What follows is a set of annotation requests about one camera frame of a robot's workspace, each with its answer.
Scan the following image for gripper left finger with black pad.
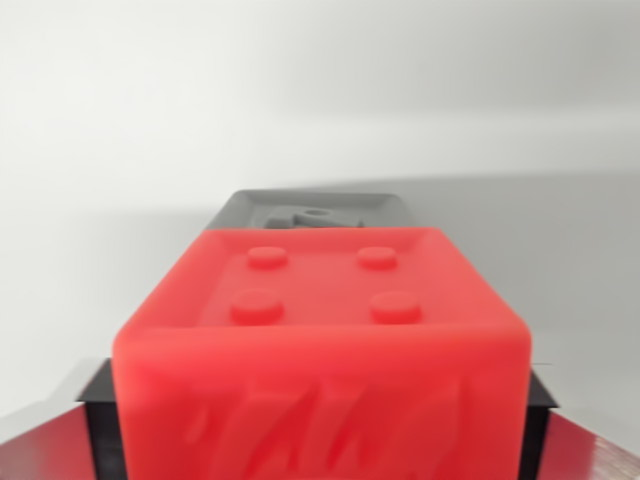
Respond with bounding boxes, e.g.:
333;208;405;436
0;357;123;480

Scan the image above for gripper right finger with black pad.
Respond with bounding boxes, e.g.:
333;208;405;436
517;367;640;480

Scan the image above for red cube with studs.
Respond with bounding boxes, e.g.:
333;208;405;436
112;226;534;480

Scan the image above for grey cube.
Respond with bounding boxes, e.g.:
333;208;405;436
211;188;417;235

